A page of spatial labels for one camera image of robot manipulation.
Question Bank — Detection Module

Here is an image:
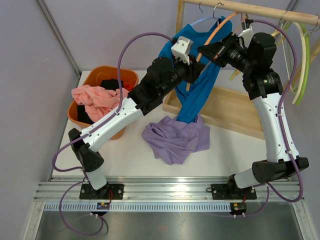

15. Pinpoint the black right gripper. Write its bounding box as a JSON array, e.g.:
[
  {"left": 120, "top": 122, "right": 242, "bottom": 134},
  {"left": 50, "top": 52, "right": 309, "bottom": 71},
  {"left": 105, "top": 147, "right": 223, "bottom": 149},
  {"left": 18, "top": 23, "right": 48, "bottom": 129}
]
[{"left": 198, "top": 32, "right": 255, "bottom": 75}]

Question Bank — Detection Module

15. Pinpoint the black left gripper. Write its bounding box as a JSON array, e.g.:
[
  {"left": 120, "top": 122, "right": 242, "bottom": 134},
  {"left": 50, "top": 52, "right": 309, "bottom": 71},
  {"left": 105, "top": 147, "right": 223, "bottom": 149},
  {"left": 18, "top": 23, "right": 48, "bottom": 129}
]
[{"left": 159, "top": 54, "right": 205, "bottom": 98}]

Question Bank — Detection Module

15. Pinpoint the orange brown hanger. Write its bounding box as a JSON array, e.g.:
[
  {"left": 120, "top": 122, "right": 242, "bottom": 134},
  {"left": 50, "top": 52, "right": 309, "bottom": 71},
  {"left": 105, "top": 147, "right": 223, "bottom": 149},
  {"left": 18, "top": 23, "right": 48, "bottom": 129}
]
[{"left": 186, "top": 2, "right": 239, "bottom": 92}]

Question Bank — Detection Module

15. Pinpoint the blue t shirt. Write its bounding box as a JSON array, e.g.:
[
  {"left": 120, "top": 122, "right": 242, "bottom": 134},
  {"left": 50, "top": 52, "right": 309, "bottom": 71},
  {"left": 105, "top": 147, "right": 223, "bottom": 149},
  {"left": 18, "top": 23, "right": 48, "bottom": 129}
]
[{"left": 174, "top": 16, "right": 225, "bottom": 124}]

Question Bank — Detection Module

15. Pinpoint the light blue hanger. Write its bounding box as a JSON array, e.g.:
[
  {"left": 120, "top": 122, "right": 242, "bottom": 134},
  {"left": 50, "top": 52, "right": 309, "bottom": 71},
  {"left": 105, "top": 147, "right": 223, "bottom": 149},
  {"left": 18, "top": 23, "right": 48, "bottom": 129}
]
[{"left": 189, "top": 0, "right": 220, "bottom": 27}]

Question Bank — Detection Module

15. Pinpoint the cream yellow hanger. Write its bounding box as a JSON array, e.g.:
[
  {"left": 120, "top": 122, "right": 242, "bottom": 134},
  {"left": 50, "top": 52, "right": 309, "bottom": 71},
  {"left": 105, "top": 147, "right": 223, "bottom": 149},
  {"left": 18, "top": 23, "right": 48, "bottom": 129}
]
[{"left": 229, "top": 22, "right": 290, "bottom": 81}]

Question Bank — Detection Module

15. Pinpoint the orange t shirt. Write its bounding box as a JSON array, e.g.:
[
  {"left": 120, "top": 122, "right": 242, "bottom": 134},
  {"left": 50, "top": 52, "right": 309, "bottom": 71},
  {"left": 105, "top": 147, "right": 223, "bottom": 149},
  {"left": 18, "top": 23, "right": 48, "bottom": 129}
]
[{"left": 123, "top": 83, "right": 135, "bottom": 92}]

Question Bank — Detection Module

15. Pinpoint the lilac t shirt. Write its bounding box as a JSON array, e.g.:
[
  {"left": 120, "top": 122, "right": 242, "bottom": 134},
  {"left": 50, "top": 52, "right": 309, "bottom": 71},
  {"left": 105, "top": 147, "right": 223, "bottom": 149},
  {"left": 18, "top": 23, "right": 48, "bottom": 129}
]
[{"left": 141, "top": 114, "right": 210, "bottom": 165}]

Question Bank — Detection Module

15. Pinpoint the black t shirt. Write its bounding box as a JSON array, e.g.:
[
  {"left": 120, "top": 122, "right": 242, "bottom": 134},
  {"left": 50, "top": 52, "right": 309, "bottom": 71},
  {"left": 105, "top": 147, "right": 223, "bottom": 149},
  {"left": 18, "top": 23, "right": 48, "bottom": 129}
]
[{"left": 76, "top": 79, "right": 122, "bottom": 125}]

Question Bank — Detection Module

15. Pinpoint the lime green hanger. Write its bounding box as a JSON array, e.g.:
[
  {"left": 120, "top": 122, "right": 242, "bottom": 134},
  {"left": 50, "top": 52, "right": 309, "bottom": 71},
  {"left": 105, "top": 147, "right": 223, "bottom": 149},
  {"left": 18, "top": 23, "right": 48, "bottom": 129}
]
[{"left": 290, "top": 22, "right": 311, "bottom": 105}]

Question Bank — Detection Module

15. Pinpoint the pink t shirt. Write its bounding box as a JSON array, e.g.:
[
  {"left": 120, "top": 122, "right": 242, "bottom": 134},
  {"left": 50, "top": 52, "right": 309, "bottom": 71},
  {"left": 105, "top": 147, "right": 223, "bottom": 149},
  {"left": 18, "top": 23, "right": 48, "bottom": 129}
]
[{"left": 71, "top": 85, "right": 129, "bottom": 123}]

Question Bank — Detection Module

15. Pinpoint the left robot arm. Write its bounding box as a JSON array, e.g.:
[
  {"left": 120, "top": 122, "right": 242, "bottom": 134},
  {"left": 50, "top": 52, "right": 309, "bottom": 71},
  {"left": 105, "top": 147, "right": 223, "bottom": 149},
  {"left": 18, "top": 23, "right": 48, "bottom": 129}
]
[{"left": 68, "top": 56, "right": 205, "bottom": 200}]

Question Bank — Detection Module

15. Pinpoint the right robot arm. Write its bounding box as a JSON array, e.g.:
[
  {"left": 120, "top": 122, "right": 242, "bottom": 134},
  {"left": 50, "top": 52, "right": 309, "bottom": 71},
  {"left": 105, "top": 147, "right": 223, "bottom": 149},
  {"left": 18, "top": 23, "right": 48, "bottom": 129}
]
[{"left": 197, "top": 32, "right": 309, "bottom": 198}]

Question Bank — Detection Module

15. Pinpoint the wooden clothes rack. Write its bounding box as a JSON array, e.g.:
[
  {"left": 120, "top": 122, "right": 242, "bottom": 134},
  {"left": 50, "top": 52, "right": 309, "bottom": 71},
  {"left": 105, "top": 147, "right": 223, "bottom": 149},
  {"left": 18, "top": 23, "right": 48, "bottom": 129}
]
[{"left": 163, "top": 0, "right": 320, "bottom": 139}]

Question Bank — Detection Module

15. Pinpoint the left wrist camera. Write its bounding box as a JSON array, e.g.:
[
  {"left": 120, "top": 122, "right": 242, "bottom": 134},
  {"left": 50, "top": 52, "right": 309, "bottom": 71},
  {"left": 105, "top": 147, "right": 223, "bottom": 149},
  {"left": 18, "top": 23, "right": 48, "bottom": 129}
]
[{"left": 171, "top": 36, "right": 194, "bottom": 65}]

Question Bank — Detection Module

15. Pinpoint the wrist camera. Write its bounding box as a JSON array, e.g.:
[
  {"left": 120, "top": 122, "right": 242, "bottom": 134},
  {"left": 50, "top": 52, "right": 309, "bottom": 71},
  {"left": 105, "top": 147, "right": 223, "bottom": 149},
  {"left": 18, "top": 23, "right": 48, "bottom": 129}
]
[
  {"left": 237, "top": 18, "right": 253, "bottom": 39},
  {"left": 171, "top": 36, "right": 194, "bottom": 65}
]

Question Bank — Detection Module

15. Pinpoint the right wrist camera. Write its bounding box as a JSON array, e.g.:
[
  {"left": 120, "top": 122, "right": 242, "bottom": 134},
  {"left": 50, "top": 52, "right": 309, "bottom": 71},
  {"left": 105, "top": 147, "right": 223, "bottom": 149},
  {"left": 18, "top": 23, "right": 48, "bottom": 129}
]
[{"left": 237, "top": 18, "right": 253, "bottom": 39}]

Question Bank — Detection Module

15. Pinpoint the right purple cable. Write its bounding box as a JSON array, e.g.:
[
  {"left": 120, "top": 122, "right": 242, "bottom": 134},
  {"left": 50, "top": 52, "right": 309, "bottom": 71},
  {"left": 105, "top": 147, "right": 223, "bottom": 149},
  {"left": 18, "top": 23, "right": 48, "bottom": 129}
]
[{"left": 232, "top": 19, "right": 305, "bottom": 218}]

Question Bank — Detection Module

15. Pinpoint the purple cable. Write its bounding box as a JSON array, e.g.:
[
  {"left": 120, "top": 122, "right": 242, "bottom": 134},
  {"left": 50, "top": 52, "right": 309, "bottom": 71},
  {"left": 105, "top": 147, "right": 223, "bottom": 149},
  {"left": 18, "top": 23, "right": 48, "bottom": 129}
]
[
  {"left": 51, "top": 32, "right": 176, "bottom": 236},
  {"left": 232, "top": 19, "right": 305, "bottom": 218}
]

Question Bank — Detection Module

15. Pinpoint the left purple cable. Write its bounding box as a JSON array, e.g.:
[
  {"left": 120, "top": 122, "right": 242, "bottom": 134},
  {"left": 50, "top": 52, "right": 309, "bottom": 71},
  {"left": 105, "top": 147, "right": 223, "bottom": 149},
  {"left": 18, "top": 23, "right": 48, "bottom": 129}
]
[{"left": 51, "top": 32, "right": 176, "bottom": 236}]

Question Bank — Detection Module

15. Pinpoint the aluminium mounting rail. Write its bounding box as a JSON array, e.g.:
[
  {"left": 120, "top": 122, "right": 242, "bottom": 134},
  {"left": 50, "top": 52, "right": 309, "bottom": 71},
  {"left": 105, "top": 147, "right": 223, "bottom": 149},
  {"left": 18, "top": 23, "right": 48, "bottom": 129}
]
[{"left": 23, "top": 176, "right": 318, "bottom": 240}]

